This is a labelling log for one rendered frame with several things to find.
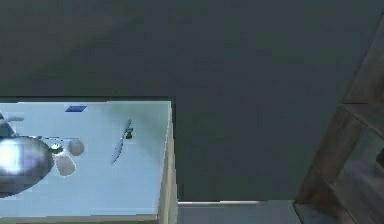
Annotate small dark and white object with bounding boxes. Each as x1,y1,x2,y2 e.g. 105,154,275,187
49,142,65,155

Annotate pale cupboard with worktop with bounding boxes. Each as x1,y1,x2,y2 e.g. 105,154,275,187
0,99,180,224

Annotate pale oval dish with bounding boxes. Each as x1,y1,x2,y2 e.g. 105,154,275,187
53,153,77,178

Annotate grey metal tap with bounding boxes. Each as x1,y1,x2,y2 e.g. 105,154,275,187
0,112,26,138

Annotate grey round ball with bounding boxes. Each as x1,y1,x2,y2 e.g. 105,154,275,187
67,138,86,157

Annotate blue flat sponge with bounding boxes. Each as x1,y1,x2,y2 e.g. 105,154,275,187
64,104,89,113

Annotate brown wooden shelf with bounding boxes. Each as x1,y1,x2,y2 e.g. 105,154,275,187
294,12,384,224

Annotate round metal sink basin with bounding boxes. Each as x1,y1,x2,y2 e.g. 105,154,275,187
0,135,56,199

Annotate grey thin utensil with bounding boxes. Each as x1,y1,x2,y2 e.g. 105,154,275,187
110,117,135,166

